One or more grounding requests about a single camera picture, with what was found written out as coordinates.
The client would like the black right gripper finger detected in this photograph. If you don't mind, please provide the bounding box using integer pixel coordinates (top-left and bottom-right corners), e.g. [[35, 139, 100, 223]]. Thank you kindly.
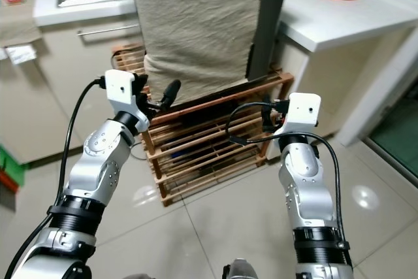
[[261, 95, 276, 133]]

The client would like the dark steel fridge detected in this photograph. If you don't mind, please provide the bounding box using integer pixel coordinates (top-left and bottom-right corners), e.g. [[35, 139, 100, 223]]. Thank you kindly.
[[127, 0, 293, 107]]

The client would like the wooden slatted rack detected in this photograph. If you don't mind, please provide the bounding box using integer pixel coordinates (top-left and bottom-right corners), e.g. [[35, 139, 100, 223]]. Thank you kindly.
[[112, 42, 295, 206]]

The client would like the white counter unit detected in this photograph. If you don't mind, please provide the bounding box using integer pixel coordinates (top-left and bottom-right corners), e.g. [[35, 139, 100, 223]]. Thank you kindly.
[[274, 0, 418, 149]]

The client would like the large beige cloth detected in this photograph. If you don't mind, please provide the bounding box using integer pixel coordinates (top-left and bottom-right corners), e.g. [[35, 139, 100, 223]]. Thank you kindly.
[[127, 0, 265, 103]]

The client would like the beige kitchen cabinet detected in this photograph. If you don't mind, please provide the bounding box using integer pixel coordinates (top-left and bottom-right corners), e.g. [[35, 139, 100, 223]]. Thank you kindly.
[[0, 0, 151, 165]]

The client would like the green tinted glass door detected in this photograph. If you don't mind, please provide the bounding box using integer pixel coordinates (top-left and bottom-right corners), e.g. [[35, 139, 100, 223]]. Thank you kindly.
[[366, 106, 418, 159]]

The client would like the white paper tag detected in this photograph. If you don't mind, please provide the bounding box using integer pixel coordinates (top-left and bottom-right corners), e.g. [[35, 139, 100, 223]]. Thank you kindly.
[[7, 44, 37, 65]]

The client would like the green and orange crate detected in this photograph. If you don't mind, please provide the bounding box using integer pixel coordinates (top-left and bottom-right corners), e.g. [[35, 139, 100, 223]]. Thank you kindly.
[[0, 145, 22, 195]]

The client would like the small beige cloth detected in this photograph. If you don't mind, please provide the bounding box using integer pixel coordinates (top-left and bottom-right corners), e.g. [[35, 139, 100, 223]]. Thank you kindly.
[[0, 6, 43, 48]]

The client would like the robot right leg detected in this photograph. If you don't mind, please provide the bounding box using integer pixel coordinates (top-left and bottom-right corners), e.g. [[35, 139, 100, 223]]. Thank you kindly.
[[222, 258, 265, 279]]

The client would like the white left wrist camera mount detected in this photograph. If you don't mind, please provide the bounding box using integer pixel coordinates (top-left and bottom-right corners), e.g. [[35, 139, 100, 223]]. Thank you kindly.
[[104, 70, 142, 120]]

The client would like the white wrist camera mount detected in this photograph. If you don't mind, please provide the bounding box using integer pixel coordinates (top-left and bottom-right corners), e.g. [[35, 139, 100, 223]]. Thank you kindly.
[[104, 70, 142, 120], [276, 93, 322, 137]]

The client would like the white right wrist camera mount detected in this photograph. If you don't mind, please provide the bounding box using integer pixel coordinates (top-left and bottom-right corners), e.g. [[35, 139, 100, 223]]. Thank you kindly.
[[276, 93, 322, 137]]

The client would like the steel cabinet handle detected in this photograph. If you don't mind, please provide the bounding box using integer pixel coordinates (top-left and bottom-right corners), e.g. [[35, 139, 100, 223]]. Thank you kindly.
[[76, 24, 138, 36]]

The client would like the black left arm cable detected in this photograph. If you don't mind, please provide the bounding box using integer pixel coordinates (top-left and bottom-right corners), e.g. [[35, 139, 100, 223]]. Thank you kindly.
[[5, 76, 108, 279]]

